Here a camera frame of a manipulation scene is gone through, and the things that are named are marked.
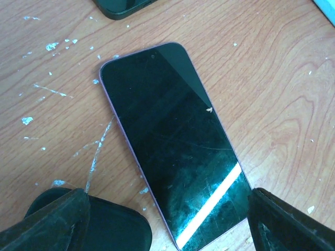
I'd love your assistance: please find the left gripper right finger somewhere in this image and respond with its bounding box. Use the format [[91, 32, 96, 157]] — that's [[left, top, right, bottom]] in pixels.
[[247, 188, 334, 250]]

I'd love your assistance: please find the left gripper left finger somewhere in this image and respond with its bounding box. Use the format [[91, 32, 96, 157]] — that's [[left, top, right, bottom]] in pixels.
[[1, 189, 90, 250]]

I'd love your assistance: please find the black phone case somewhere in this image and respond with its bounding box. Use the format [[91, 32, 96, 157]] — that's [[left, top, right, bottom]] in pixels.
[[25, 188, 153, 251]]

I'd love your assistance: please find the black smartphone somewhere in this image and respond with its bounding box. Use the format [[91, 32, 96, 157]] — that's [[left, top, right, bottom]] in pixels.
[[100, 42, 251, 250], [93, 0, 156, 20]]

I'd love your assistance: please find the light blue phone case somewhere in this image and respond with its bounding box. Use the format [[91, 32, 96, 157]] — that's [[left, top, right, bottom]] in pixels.
[[313, 0, 335, 26]]

